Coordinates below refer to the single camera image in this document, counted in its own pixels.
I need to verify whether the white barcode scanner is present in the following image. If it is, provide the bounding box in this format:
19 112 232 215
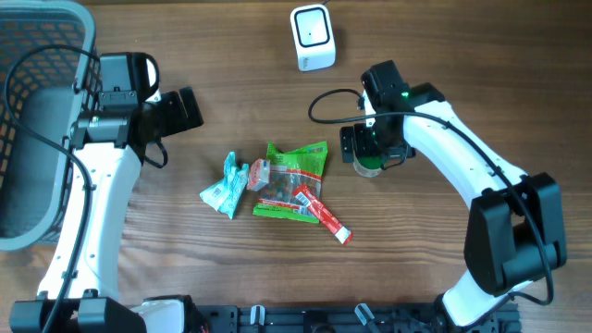
290 4 337 72

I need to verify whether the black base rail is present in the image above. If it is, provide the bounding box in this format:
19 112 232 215
184 302 519 333

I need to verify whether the left black cable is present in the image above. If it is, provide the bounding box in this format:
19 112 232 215
3 43 101 333

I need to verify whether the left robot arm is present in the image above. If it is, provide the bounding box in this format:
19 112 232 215
9 53 207 332

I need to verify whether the green snack bag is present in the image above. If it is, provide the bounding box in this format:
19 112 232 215
253 142 328 224

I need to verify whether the red stick sachet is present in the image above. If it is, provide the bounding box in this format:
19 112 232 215
292 184 352 245

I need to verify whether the teal snack packet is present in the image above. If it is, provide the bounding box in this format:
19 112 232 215
200 152 249 219

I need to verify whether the green lid spice jar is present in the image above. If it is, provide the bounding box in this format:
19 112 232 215
353 156 383 178

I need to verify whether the grey plastic mesh basket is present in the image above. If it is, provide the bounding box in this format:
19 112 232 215
1 1 101 252

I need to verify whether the small red white packet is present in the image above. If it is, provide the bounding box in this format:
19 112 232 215
247 159 271 191

